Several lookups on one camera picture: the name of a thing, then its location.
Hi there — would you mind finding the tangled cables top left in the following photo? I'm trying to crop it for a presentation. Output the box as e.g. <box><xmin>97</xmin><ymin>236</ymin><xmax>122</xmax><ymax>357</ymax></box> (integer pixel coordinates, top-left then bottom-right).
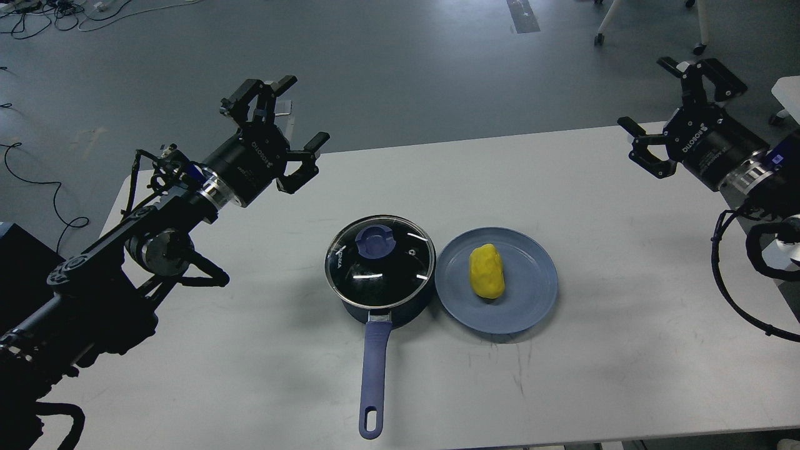
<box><xmin>0</xmin><ymin>0</ymin><xmax>204</xmax><ymax>41</ymax></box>

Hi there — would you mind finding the blue saucepan with handle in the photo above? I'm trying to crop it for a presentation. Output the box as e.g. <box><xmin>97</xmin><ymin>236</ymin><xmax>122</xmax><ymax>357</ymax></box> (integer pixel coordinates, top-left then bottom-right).
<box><xmin>324</xmin><ymin>214</ymin><xmax>437</xmax><ymax>441</ymax></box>

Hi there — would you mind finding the black floor cable left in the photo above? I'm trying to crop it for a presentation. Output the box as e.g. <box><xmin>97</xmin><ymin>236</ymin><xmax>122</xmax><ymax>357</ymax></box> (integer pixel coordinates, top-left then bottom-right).
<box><xmin>0</xmin><ymin>141</ymin><xmax>91</xmax><ymax>256</ymax></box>

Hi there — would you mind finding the dark box at left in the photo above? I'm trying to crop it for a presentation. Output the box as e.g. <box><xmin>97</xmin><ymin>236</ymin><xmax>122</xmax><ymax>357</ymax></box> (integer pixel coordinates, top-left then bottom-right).
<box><xmin>1</xmin><ymin>222</ymin><xmax>64</xmax><ymax>335</ymax></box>

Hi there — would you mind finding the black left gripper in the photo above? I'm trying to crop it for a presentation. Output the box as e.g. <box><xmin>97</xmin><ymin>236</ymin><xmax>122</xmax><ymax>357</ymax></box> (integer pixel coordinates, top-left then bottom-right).
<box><xmin>204</xmin><ymin>75</ymin><xmax>331</xmax><ymax>208</ymax></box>

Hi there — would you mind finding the white chair base with casters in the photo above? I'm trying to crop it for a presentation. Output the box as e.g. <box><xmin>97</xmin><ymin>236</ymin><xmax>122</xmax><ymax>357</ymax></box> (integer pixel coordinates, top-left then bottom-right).
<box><xmin>593</xmin><ymin>0</ymin><xmax>709</xmax><ymax>56</ymax></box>

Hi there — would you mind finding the glass lid blue knob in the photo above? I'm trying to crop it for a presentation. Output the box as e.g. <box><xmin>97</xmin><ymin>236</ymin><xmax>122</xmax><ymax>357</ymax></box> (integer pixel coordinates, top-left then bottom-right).
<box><xmin>324</xmin><ymin>216</ymin><xmax>436</xmax><ymax>309</ymax></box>

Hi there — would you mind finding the yellow potato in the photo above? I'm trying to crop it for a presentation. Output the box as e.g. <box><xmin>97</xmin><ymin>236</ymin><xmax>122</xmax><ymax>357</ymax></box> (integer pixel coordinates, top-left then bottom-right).
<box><xmin>468</xmin><ymin>243</ymin><xmax>506</xmax><ymax>301</ymax></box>

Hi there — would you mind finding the white table edge right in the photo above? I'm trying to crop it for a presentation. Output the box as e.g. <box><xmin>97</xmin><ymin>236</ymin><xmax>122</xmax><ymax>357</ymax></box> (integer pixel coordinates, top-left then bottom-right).
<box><xmin>768</xmin><ymin>75</ymin><xmax>799</xmax><ymax>126</ymax></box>

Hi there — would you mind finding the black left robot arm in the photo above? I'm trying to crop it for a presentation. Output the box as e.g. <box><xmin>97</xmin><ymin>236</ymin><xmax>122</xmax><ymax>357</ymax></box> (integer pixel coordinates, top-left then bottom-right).
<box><xmin>2</xmin><ymin>75</ymin><xmax>329</xmax><ymax>449</ymax></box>

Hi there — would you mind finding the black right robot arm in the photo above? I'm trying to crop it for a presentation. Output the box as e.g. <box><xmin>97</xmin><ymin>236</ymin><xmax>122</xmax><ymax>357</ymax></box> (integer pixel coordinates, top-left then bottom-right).
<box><xmin>617</xmin><ymin>57</ymin><xmax>798</xmax><ymax>342</ymax></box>

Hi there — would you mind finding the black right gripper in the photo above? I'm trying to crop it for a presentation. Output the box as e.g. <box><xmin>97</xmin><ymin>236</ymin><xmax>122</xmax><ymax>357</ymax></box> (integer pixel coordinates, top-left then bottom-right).
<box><xmin>617</xmin><ymin>57</ymin><xmax>768</xmax><ymax>192</ymax></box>

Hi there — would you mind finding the blue round plate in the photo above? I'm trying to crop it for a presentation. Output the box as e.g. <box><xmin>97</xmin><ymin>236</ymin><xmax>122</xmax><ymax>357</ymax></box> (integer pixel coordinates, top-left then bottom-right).
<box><xmin>435</xmin><ymin>227</ymin><xmax>558</xmax><ymax>335</ymax></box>

